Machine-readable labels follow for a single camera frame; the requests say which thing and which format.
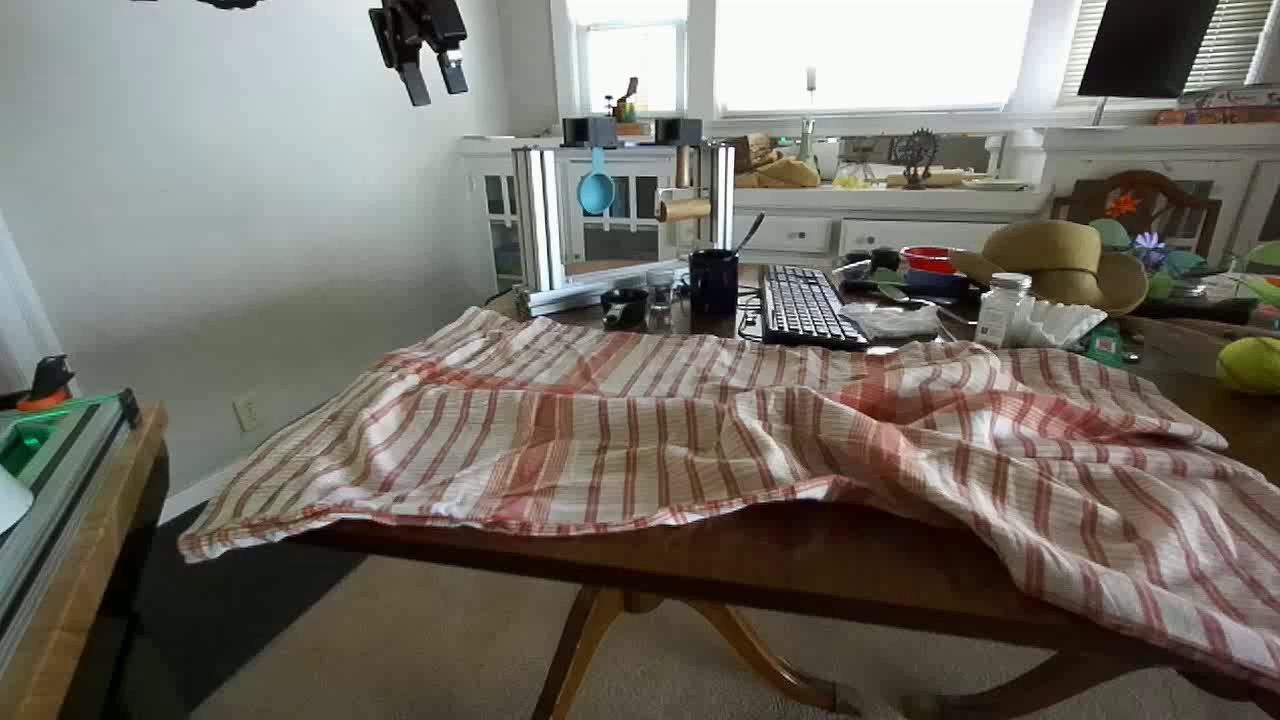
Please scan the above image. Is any red striped white towel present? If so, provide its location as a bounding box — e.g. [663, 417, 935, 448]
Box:
[178, 305, 1280, 693]

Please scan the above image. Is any window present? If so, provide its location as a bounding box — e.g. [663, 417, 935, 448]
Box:
[566, 0, 691, 119]
[712, 0, 1037, 117]

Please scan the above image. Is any blue measuring cup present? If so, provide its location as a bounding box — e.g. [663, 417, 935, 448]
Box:
[577, 147, 617, 216]

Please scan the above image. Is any small black cup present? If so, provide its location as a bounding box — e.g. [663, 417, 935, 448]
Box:
[600, 287, 651, 329]

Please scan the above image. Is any dark blue mug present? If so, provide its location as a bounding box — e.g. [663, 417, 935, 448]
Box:
[688, 248, 741, 320]

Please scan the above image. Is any basket of bread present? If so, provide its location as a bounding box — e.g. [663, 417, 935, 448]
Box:
[733, 134, 822, 190]

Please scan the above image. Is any candle holder with candle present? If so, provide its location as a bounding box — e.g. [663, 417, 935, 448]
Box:
[798, 67, 822, 169]

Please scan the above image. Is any black keyboard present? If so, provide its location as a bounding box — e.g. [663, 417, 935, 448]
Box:
[759, 264, 871, 351]

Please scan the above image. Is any white sideboard cabinet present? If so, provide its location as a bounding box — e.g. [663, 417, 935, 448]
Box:
[458, 125, 1280, 296]

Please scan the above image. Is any dark wheel figurine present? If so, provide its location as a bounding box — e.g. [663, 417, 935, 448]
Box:
[889, 127, 941, 191]

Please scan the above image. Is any black and orange clamp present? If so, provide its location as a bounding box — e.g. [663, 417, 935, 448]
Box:
[14, 354, 77, 413]

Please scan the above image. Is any clear plastic bag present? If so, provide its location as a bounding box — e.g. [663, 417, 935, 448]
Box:
[838, 301, 943, 342]

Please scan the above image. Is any red bowl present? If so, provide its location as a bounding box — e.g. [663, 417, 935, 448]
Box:
[899, 245, 963, 275]

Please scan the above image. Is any blue bowl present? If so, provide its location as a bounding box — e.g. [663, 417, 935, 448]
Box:
[903, 267, 973, 298]

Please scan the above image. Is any white pill bottle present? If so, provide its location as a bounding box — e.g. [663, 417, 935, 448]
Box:
[975, 272, 1034, 350]

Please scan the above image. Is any straw hat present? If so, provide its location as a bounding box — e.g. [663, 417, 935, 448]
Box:
[949, 219, 1151, 318]

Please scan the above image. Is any stack of white coffee filters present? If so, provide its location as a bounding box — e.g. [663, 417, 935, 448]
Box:
[1008, 297, 1109, 350]

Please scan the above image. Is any black lamp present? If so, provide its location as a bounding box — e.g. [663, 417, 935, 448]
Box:
[1077, 0, 1222, 127]

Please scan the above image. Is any green packet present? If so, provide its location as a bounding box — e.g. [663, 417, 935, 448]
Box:
[1084, 321, 1128, 368]

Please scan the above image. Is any bunch of artificial flowers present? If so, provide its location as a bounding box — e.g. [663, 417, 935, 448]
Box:
[1088, 192, 1280, 311]

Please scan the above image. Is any wooden chair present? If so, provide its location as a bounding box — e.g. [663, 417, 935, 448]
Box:
[1048, 169, 1224, 259]

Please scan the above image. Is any stack of books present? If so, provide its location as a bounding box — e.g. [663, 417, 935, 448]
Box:
[1153, 84, 1280, 127]

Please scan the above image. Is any window blind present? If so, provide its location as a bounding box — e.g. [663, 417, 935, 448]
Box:
[1058, 0, 1276, 101]

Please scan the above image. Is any green round fruit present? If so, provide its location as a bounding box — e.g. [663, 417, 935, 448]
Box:
[1215, 336, 1280, 396]

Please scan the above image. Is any aluminium frame rack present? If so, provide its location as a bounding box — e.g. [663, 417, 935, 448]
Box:
[510, 115, 737, 317]

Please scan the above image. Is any black cable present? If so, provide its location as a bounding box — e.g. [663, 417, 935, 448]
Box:
[735, 284, 767, 343]

